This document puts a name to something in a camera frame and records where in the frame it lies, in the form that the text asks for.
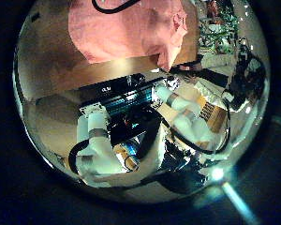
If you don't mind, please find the pink cloth garment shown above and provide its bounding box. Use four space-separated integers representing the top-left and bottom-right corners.
67 0 189 72

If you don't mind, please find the tan box with black stripes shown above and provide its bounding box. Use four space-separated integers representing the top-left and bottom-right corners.
198 97 229 134

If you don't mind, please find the control box with blue lights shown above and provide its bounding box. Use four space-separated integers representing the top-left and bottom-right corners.
104 87 155 116

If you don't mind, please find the black device with teal light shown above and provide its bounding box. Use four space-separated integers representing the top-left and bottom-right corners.
111 109 154 148

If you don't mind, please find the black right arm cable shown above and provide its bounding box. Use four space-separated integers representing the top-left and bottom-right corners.
160 90 232 156

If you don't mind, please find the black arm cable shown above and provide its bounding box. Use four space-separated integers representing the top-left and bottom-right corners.
160 90 232 156
67 139 92 175

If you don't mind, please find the black left hand cable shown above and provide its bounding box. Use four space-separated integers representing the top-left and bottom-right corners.
91 0 142 15

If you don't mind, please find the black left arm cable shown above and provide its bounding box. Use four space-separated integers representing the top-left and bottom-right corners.
67 139 92 175

